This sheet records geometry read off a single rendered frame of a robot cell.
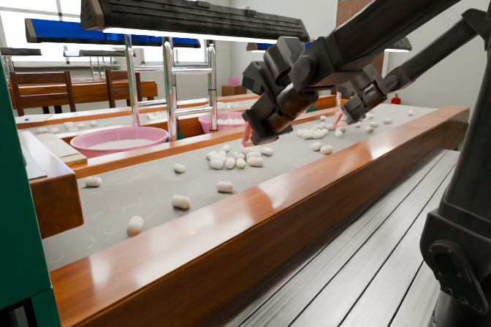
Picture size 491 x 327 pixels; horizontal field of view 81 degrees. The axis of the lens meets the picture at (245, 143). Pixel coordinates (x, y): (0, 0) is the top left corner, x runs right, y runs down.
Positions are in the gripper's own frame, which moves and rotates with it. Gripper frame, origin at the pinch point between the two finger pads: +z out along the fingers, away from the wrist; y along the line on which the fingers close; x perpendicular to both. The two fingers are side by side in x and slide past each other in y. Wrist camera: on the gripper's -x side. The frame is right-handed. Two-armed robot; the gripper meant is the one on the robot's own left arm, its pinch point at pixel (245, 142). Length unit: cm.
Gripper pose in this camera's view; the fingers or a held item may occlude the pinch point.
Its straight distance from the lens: 62.6
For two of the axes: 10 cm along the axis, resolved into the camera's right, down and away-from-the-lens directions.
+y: -7.1, 1.9, -6.7
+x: 4.5, 8.6, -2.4
